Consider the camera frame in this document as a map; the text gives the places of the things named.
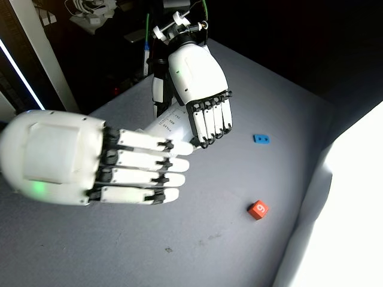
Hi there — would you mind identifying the red number cube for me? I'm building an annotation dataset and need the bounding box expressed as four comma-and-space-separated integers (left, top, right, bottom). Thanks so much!
247, 200, 269, 221

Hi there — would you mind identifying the white post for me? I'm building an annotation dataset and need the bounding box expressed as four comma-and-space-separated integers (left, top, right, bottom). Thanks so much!
8, 0, 81, 114

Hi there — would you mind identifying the pile of white adapters and cables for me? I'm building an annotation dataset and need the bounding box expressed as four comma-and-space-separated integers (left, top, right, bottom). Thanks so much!
64, 0, 118, 36

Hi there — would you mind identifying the white light strip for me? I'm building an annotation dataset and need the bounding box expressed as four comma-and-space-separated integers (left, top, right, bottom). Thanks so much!
0, 38, 46, 111

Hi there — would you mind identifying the large clear plastic syringe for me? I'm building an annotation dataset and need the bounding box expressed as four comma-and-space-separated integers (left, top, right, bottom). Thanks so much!
136, 103, 205, 157

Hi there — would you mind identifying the white backdrop board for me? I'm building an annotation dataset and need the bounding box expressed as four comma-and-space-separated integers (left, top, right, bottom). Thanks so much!
272, 100, 383, 287

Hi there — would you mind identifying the grey table cloth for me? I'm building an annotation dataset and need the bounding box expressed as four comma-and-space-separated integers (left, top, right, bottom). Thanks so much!
0, 38, 335, 287

